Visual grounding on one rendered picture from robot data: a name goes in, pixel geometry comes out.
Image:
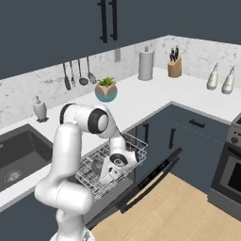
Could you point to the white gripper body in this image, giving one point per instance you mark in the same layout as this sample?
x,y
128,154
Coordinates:
x,y
105,178

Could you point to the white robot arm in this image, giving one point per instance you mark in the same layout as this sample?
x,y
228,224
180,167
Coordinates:
x,y
66,147

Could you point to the grey cup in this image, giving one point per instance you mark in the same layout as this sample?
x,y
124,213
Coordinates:
x,y
95,165

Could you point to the dark dishwasher door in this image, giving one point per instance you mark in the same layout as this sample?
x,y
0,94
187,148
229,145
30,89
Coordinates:
x,y
147,177

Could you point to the dark base cupboard door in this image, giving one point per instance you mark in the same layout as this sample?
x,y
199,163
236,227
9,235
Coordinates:
x,y
194,153
157,138

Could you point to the plant in teal beige pot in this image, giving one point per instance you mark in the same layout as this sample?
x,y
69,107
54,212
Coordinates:
x,y
106,91

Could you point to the dark sink basin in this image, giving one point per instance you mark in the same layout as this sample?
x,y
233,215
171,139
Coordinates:
x,y
19,153

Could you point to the dark cupboard under sink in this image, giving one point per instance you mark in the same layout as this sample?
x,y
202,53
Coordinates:
x,y
22,222

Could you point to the white soap dispenser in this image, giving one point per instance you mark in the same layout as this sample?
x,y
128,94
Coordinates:
x,y
40,109

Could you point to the hanging dark ladle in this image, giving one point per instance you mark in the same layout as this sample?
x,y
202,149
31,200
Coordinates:
x,y
82,78

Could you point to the hanging slotted turner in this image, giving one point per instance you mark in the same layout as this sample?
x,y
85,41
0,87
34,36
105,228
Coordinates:
x,y
91,75

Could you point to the hanging dark spatula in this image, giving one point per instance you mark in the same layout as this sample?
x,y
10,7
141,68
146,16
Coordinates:
x,y
67,80

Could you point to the hanging fork tool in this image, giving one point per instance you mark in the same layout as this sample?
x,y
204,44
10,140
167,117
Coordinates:
x,y
72,77

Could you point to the dark drawer front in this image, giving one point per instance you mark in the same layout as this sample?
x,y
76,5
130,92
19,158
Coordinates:
x,y
207,120

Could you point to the white paper towel roll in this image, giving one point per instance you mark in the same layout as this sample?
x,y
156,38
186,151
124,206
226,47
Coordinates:
x,y
146,66

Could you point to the grey oven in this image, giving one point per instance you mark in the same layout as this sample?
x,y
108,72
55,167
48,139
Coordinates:
x,y
227,175

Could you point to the wooden knife block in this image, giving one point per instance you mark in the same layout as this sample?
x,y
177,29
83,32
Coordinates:
x,y
174,67

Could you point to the white bottle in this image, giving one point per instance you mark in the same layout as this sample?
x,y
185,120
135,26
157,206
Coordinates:
x,y
228,82
212,78

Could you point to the grey wall outlet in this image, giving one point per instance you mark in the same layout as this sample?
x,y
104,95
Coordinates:
x,y
117,56

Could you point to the dark wall cupboard door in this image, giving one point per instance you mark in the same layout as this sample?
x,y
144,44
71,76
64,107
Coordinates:
x,y
175,19
47,31

